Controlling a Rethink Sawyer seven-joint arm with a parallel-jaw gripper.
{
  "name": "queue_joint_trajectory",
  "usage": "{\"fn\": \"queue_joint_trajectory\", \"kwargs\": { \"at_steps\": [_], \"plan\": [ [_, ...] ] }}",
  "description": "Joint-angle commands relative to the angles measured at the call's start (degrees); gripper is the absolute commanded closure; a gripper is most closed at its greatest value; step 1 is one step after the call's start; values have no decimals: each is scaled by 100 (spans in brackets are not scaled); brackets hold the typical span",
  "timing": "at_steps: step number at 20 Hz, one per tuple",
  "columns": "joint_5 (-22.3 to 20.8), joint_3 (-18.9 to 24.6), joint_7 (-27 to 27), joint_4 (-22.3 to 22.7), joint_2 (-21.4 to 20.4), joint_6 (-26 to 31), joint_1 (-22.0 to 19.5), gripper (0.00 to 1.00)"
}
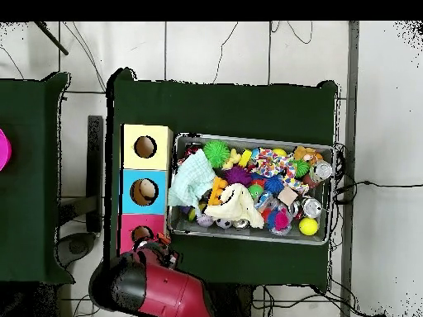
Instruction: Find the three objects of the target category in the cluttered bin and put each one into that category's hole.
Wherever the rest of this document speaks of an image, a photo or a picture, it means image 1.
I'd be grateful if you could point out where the mint green knitted cloth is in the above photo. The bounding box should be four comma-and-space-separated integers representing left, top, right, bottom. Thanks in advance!
167, 148, 218, 210

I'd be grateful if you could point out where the wooden box with three holes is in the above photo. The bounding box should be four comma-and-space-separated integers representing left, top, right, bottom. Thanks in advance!
116, 123, 175, 256

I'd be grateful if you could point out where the shallow silver mesh bin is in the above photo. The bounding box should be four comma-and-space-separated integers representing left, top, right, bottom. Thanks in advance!
167, 132, 335, 246

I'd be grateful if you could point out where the orange plastic block toy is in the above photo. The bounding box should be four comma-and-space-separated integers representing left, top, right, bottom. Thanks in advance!
207, 176, 230, 206

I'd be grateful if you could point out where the cream knitted cloth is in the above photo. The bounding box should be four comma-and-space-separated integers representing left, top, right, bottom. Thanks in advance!
204, 182, 266, 229

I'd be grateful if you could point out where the purple knobbly ball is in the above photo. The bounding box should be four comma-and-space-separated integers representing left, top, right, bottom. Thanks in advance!
226, 165, 253, 187

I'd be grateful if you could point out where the green spiky rubber ball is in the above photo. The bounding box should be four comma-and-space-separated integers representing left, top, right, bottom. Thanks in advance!
202, 140, 231, 170

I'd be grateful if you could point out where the dark green cloth side table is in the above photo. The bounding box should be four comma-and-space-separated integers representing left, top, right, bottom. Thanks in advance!
0, 70, 76, 286

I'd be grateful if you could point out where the colourful dotted cloth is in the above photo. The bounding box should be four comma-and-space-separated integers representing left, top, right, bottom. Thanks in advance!
254, 147, 311, 196

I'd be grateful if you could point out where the dark green table cloth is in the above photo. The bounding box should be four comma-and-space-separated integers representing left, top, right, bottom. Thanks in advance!
103, 67, 340, 287

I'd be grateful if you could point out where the yellow ball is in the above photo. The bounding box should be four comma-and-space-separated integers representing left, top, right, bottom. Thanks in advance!
298, 216, 321, 238

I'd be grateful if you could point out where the silver drink can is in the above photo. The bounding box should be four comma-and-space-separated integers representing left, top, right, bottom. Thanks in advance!
301, 196, 323, 220

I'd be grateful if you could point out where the brown plush toy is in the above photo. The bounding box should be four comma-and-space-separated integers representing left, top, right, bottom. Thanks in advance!
292, 145, 324, 163

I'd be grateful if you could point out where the pink round object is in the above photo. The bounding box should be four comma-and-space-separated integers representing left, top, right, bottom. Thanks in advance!
0, 127, 13, 173

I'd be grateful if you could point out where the black rod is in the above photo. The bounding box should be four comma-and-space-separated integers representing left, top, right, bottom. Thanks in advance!
34, 21, 70, 56

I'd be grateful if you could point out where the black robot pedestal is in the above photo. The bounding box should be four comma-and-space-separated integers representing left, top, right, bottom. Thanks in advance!
207, 284, 254, 317

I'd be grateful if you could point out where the thin black floor cable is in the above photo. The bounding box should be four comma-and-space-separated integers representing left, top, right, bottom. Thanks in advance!
211, 21, 240, 85

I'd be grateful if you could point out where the black power cable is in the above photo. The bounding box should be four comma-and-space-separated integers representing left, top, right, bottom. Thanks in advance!
334, 179, 423, 196

